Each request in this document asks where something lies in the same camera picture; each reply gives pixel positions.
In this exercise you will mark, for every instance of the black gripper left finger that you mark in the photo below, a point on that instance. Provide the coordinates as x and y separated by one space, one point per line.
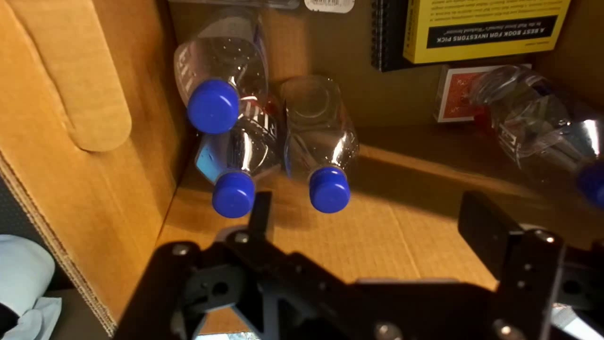
262 217

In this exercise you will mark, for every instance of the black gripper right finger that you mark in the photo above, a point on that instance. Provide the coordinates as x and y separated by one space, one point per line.
488 236

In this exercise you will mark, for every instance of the clear bottle blue cap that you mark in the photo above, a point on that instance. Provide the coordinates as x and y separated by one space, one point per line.
234 193
215 106
541 125
330 189

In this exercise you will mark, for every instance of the white cardboard storage box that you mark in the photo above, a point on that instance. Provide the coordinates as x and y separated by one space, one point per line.
390 232

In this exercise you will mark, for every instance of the red playing card box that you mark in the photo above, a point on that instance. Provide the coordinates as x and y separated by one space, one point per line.
456 95

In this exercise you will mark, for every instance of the yellow black book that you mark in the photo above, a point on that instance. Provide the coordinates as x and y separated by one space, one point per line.
485 15

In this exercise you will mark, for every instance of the clear packet white label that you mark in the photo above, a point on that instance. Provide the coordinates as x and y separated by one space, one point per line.
328 4

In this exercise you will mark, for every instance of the light blue cloth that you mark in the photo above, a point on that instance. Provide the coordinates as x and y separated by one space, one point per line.
22 270

